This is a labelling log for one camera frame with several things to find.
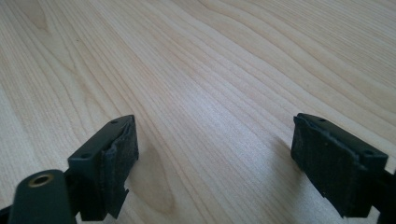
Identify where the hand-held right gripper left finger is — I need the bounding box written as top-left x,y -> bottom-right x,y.
67,114 -> 140,222

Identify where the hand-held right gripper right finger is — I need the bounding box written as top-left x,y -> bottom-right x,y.
290,112 -> 389,218

